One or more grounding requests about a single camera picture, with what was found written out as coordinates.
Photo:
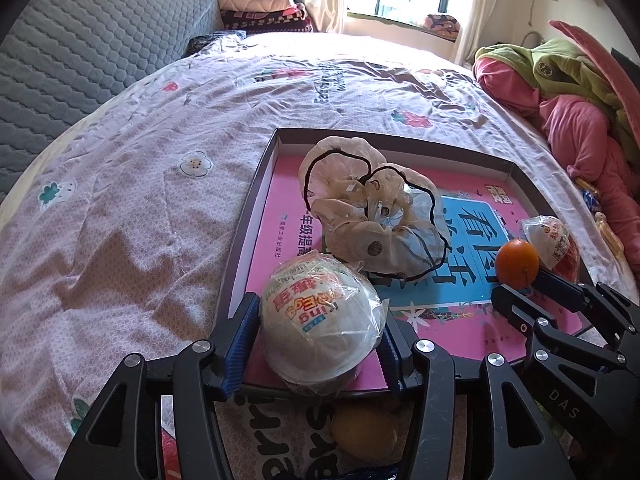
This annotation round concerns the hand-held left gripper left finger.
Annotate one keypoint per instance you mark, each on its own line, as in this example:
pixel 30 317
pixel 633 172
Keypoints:
pixel 242 347

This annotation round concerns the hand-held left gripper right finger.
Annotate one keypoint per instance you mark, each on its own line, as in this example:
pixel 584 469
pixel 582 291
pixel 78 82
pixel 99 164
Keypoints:
pixel 395 357

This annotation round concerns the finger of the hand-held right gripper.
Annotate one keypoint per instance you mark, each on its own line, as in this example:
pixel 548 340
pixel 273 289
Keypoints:
pixel 520 305
pixel 570 287

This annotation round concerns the orange tangerine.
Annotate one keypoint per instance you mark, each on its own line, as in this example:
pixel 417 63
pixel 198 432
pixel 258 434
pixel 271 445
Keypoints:
pixel 517 260

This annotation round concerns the red toy egg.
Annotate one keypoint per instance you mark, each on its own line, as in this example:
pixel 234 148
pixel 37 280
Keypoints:
pixel 550 240

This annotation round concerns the brown walnut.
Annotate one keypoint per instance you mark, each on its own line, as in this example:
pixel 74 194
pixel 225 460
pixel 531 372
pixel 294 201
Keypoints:
pixel 362 430

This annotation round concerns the white toy egg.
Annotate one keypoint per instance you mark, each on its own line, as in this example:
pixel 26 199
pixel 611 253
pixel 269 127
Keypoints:
pixel 320 320

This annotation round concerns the dark cardboard box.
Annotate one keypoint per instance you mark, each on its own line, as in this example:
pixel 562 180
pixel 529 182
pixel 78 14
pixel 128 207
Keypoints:
pixel 255 210

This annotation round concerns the white pouch with black trim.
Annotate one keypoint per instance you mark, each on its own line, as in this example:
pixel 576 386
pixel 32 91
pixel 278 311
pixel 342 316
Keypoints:
pixel 345 160

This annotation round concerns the yellow biscuit packet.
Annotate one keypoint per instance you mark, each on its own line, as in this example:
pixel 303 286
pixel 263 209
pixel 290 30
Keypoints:
pixel 607 230
pixel 584 184

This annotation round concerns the blue snack wrapper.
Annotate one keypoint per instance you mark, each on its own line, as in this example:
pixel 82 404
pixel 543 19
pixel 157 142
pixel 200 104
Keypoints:
pixel 592 202

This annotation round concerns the pink quilt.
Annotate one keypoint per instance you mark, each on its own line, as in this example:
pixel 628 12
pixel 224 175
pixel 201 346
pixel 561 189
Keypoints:
pixel 580 125

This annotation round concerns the green fleece blanket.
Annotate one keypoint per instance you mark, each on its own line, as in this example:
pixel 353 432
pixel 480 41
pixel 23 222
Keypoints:
pixel 550 65

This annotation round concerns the patterned windowsill cushion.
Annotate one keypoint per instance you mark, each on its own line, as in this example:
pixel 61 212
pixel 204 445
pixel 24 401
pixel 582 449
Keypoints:
pixel 442 25

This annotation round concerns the dark blue cloth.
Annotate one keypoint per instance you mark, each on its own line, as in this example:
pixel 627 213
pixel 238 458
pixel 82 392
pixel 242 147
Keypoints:
pixel 215 42

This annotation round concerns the grey quilted headboard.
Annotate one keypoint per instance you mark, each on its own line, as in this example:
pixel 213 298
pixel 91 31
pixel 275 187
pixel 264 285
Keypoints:
pixel 75 60

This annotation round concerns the stack of folded blankets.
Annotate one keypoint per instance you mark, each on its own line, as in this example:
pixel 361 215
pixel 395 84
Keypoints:
pixel 265 10

